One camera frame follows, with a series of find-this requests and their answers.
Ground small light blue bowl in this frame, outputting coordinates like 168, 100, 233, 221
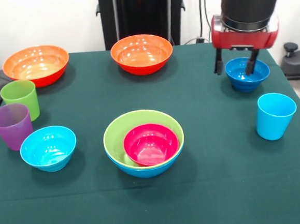
18, 124, 79, 175

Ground light blue cup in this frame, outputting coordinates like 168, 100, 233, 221
254, 91, 299, 142

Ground purple cup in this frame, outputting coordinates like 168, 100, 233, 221
0, 102, 35, 153

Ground black wall cable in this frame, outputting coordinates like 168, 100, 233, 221
198, 0, 213, 42

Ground dark green table cloth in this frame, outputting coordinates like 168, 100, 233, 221
0, 35, 300, 224

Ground small pink bowl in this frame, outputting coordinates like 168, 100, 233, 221
121, 121, 182, 169

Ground large blue bowl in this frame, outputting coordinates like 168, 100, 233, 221
105, 140, 187, 182

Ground small dark blue bowl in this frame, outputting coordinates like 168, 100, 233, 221
224, 55, 272, 94

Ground green cup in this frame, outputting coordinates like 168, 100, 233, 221
0, 79, 41, 124

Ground large orange bowl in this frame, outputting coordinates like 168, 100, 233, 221
109, 32, 176, 78
1, 43, 72, 91

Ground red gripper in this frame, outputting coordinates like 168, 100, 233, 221
209, 10, 283, 79

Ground large green bowl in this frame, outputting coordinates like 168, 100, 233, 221
101, 107, 187, 171

